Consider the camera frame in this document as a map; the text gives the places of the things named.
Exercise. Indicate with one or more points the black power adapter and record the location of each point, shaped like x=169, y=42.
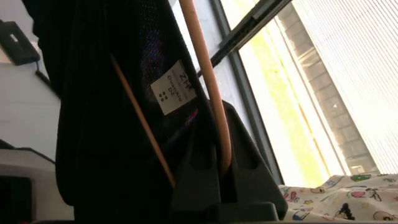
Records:
x=18, y=43

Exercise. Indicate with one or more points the black clothes rack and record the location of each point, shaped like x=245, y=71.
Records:
x=245, y=31

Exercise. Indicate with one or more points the pink clothes hanger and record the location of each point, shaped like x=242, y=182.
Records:
x=205, y=62

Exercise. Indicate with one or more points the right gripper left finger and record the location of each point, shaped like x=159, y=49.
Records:
x=196, y=193

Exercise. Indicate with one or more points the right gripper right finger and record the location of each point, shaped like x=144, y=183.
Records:
x=252, y=183

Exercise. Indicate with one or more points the cream printed garment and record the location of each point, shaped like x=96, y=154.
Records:
x=342, y=199

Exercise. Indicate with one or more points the black garment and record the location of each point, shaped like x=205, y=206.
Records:
x=93, y=124

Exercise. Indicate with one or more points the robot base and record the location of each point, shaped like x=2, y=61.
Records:
x=25, y=174

